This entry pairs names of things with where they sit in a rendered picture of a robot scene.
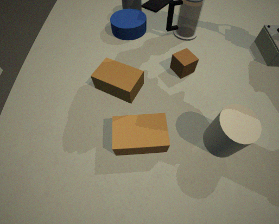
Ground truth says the grey cylinder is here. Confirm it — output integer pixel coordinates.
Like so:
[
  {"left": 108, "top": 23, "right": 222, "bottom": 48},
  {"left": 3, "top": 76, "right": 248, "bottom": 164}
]
[{"left": 122, "top": 0, "right": 142, "bottom": 11}]

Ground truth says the beige cylinder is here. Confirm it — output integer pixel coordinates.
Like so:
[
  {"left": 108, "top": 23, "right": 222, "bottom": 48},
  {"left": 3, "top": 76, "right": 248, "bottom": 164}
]
[{"left": 203, "top": 104, "right": 262, "bottom": 158}]

